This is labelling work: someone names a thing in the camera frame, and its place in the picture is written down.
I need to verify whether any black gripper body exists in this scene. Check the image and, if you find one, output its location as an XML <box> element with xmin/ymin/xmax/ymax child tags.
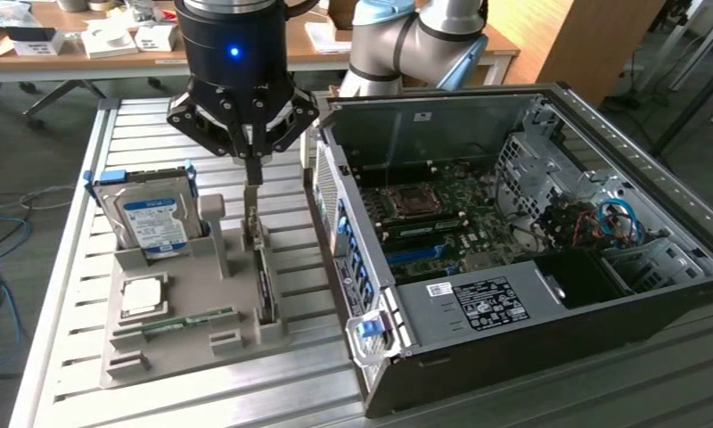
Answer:
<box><xmin>172</xmin><ymin>0</ymin><xmax>301</xmax><ymax>128</ymax></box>

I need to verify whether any blue case latch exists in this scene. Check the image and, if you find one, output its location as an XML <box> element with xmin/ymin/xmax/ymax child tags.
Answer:
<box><xmin>355</xmin><ymin>318</ymin><xmax>382</xmax><ymax>345</ymax></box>

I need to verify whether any grey floor cable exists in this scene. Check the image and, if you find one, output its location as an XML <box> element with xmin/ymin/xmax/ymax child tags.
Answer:
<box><xmin>0</xmin><ymin>185</ymin><xmax>75</xmax><ymax>211</ymax></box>

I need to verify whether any blue wire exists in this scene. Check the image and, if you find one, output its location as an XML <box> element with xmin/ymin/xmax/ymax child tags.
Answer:
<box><xmin>597</xmin><ymin>198</ymin><xmax>642</xmax><ymax>247</ymax></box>

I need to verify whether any grey power supply unit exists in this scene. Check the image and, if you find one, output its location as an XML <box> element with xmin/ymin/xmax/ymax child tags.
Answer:
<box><xmin>394</xmin><ymin>260</ymin><xmax>571</xmax><ymax>349</ymax></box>

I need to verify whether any graphics card with black fan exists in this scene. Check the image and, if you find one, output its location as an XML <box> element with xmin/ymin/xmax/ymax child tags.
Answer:
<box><xmin>240</xmin><ymin>181</ymin><xmax>281</xmax><ymax>326</ymax></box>

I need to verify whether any flat white box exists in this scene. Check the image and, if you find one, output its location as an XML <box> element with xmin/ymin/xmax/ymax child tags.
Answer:
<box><xmin>80</xmin><ymin>24</ymin><xmax>139</xmax><ymax>60</ymax></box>

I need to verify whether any small white labelled box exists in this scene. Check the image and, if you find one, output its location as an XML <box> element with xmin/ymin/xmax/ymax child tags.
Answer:
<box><xmin>134</xmin><ymin>24</ymin><xmax>178</xmax><ymax>53</ymax></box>

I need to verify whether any grey parts rack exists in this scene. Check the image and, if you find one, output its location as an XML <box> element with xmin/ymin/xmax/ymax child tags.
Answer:
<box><xmin>98</xmin><ymin>193</ymin><xmax>298</xmax><ymax>390</ymax></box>

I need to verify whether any wooden cabinet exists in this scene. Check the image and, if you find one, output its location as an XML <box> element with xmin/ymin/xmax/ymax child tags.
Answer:
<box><xmin>513</xmin><ymin>0</ymin><xmax>670</xmax><ymax>108</ymax></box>

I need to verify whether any CPU socket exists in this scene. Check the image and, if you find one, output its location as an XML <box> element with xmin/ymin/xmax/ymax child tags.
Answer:
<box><xmin>389</xmin><ymin>185</ymin><xmax>446</xmax><ymax>219</ymax></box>

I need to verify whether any installed RAM stick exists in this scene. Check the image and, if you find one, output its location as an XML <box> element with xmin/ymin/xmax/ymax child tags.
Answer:
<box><xmin>385</xmin><ymin>220</ymin><xmax>458</xmax><ymax>241</ymax></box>

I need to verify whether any white paper stack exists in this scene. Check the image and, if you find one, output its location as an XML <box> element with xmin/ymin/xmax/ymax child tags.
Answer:
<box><xmin>303</xmin><ymin>21</ymin><xmax>353</xmax><ymax>55</ymax></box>

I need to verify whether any green motherboard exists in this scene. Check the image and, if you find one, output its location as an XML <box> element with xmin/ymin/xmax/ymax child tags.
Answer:
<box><xmin>355</xmin><ymin>164</ymin><xmax>542</xmax><ymax>286</ymax></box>

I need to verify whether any hard disk with blue bracket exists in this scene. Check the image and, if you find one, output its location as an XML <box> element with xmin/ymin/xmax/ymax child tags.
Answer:
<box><xmin>82</xmin><ymin>160</ymin><xmax>206</xmax><ymax>262</ymax></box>

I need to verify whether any green RAM stick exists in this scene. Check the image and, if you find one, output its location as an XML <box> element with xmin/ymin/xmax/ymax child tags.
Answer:
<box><xmin>140</xmin><ymin>306</ymin><xmax>238</xmax><ymax>333</ymax></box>

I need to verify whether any metal disk bay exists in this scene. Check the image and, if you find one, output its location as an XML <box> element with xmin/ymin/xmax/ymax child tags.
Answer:
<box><xmin>599</xmin><ymin>238</ymin><xmax>707</xmax><ymax>295</ymax></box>

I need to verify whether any white box with black lid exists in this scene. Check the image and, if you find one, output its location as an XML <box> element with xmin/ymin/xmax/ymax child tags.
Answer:
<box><xmin>8</xmin><ymin>27</ymin><xmax>66</xmax><ymax>57</ymax></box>

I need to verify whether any open black PC case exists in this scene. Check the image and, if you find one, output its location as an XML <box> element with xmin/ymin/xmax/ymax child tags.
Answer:
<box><xmin>301</xmin><ymin>81</ymin><xmax>713</xmax><ymax>420</ymax></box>

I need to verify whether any silver CPU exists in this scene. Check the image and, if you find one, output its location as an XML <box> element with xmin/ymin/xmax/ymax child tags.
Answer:
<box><xmin>120</xmin><ymin>280</ymin><xmax>167</xmax><ymax>314</ymax></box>

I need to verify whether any blue expansion slot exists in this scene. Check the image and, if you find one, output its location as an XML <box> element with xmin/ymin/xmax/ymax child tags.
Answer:
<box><xmin>385</xmin><ymin>243</ymin><xmax>446</xmax><ymax>265</ymax></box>

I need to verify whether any blue floor cable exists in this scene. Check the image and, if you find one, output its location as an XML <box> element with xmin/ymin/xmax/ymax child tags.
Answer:
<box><xmin>0</xmin><ymin>195</ymin><xmax>31</xmax><ymax>381</ymax></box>

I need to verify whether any wooden desk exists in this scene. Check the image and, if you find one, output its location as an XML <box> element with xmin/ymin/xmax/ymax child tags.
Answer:
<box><xmin>0</xmin><ymin>0</ymin><xmax>521</xmax><ymax>97</ymax></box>

